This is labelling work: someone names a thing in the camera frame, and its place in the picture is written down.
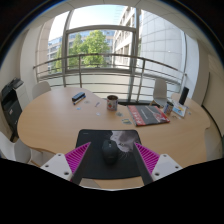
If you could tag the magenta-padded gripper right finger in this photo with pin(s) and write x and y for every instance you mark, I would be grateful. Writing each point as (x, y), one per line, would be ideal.
(156, 165)

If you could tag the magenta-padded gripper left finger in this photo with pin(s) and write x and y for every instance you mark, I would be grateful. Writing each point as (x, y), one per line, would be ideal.
(68, 164)

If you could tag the black computer mouse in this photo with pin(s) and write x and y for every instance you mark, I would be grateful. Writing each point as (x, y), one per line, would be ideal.
(110, 151)

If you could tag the black cat-print mouse pad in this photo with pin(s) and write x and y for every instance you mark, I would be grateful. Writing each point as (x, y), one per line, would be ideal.
(96, 168)

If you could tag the red and blue magazine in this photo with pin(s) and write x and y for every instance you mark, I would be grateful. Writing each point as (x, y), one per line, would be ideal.
(148, 116)

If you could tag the white chair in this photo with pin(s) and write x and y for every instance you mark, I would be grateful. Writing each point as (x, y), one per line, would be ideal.
(160, 90)
(13, 150)
(40, 89)

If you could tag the black cylindrical speaker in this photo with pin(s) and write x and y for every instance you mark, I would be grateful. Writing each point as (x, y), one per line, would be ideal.
(184, 95)

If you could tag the black office printer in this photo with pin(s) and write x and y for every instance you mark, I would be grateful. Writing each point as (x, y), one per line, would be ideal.
(11, 103)

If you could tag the metal balcony railing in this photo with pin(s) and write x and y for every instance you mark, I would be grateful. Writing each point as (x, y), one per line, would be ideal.
(100, 55)

